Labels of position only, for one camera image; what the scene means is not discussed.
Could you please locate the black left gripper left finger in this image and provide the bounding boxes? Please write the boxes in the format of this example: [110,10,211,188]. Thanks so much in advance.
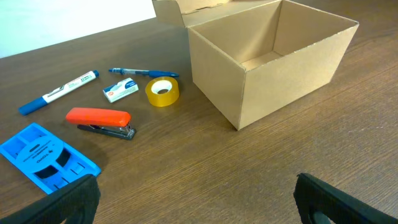
[1,174,100,224]

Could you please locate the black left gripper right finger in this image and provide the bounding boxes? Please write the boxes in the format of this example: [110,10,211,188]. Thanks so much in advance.
[294,173,397,224]

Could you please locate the blue plastic tray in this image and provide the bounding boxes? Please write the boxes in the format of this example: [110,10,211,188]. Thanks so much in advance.
[1,123,101,194]

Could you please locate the orange black stapler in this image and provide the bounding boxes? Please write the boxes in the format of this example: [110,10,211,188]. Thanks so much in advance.
[65,108,136,140]

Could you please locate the yellow clear tape roll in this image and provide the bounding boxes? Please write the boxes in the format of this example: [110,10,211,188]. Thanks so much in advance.
[145,77,180,107]

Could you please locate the blue ballpoint pen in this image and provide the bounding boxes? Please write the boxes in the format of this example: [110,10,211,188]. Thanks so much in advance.
[108,68,179,78]

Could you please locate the blue white whiteboard marker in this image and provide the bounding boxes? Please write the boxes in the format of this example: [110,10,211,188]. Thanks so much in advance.
[19,70,100,115]

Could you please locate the open cardboard box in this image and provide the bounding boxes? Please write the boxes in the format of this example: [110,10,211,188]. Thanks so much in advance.
[153,0,359,129]

